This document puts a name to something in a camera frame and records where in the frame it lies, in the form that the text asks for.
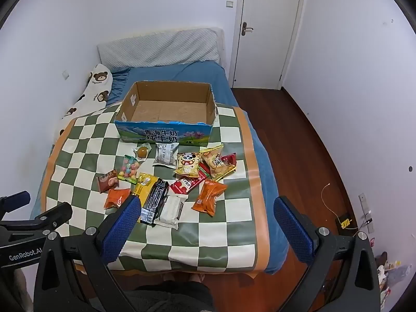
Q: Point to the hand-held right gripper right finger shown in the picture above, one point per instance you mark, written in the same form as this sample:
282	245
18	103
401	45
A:
292	230

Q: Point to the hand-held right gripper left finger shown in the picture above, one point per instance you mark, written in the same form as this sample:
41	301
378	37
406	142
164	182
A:
122	230

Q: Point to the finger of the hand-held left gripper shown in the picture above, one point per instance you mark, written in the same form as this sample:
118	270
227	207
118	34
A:
13	201
52	216

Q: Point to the orange snack packet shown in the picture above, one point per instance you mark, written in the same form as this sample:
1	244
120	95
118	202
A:
209	198
117	198

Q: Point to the black snack packet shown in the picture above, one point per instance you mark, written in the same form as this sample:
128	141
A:
156	198

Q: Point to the colourful candy ball packet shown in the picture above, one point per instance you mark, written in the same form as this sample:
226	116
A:
129	169

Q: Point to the grey white snack packet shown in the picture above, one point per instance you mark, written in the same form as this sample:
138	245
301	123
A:
165	154

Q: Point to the yellow panda snack packet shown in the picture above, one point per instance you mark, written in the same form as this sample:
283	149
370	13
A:
188	165

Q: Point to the red green snack packet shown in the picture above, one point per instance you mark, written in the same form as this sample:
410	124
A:
204	170

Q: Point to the cardboard box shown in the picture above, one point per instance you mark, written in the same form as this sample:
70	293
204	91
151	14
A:
162	110

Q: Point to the brown snack packet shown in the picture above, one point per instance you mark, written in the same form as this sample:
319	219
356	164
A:
107	182

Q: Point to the yellow floor item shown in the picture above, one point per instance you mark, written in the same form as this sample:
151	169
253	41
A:
345	223

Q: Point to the red white snack packet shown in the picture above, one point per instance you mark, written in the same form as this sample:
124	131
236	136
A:
185	187

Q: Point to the green white checkered mat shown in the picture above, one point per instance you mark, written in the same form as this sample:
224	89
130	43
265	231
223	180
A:
211	230

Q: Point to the clear braised egg packet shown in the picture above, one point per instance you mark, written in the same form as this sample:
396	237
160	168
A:
142	152

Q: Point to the small red snack packet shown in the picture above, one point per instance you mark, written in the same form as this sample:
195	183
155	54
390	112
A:
230	160

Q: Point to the yellow chip packet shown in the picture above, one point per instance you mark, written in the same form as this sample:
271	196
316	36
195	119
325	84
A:
214	164

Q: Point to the pile of small floor items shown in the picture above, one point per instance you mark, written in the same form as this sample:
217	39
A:
390	273

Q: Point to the white bear print blanket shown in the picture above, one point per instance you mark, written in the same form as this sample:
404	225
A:
97	81

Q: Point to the bed with blue sheet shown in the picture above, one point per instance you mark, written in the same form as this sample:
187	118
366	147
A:
201	74

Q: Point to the grey quilted pillow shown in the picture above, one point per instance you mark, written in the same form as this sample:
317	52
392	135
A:
162	48

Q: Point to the white door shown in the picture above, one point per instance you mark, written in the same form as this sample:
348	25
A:
269	39

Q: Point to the white wall socket plate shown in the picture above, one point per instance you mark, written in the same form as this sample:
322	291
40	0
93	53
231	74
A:
364	206

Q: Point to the white wall socket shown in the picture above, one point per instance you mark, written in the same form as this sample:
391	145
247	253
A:
66	75

